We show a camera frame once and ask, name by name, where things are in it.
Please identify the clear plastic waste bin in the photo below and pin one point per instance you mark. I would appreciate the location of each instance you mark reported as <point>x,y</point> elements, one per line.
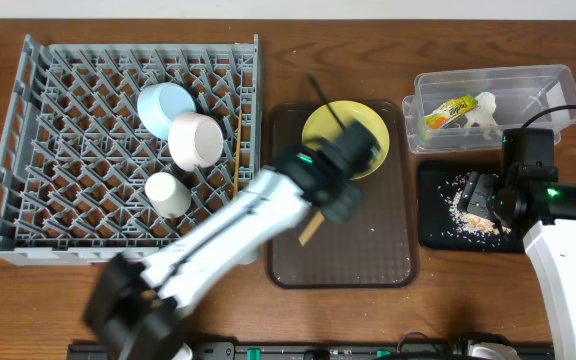
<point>521,92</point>

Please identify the white plastic cup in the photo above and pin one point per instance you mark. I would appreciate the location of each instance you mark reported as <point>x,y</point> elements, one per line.
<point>168,196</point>

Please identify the yellow green snack wrapper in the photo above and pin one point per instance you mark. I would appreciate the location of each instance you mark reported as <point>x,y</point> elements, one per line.
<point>450,111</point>

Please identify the dark brown serving tray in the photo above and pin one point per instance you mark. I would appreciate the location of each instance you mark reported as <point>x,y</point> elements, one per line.
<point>375,248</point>

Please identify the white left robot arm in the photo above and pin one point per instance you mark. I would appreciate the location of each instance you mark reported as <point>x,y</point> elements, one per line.
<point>136,309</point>

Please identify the wooden chopstick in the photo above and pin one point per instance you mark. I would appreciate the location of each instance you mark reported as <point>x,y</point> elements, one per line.
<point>237,155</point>
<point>311,228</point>

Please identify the pile of rice scraps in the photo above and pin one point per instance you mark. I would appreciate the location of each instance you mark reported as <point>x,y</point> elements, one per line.
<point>460,222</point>

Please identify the yellow round plate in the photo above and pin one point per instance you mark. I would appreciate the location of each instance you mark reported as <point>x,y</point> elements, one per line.
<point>322,124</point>

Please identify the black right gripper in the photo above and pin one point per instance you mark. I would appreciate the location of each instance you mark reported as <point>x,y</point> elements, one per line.
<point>481,195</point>

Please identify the white bowl with food scraps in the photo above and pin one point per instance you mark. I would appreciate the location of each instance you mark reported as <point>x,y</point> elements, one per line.
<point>195,140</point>

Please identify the grey plastic dishwasher rack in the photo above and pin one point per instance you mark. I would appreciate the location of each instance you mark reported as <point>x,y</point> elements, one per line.
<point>75,157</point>

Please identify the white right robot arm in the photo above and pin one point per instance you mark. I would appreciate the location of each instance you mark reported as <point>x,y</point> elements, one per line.
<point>552,252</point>

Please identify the black waste tray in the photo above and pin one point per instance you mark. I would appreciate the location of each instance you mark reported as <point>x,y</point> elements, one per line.
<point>433,214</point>

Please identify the light blue saucer plate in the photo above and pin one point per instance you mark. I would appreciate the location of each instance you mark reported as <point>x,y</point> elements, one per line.
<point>158,106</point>

